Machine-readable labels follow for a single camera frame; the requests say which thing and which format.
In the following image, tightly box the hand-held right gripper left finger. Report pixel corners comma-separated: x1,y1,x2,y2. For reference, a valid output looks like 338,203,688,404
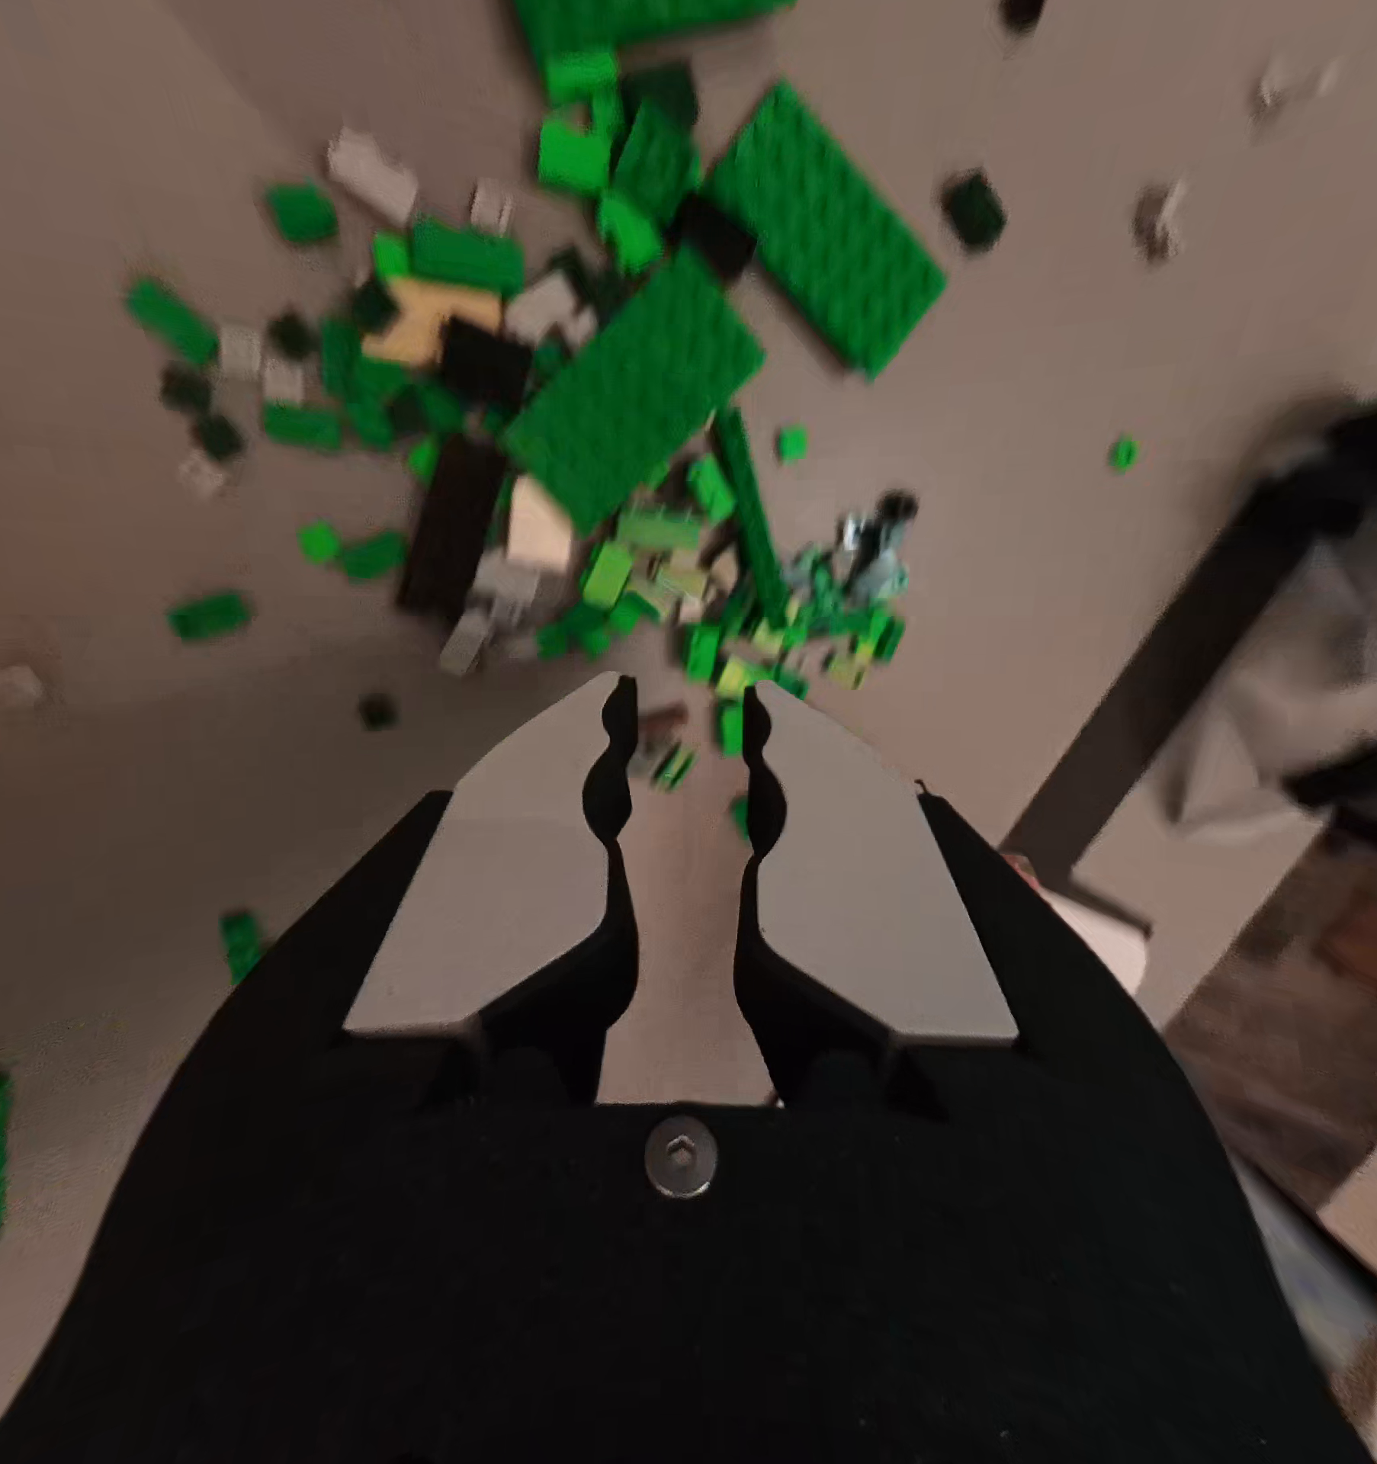
342,672,642,1105

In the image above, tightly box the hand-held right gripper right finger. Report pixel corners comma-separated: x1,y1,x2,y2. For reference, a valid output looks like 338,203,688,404
738,680,1021,1105

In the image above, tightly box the pile of lego pieces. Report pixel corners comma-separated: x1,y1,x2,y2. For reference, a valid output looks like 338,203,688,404
122,0,949,844

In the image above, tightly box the dark green lego brick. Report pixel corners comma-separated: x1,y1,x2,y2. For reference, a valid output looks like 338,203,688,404
942,170,1006,252

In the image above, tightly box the black and white device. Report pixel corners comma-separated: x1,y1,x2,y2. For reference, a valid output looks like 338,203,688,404
1169,389,1377,831

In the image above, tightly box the white lego bracket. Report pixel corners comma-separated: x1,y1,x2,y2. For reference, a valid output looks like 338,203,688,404
1248,50,1342,121

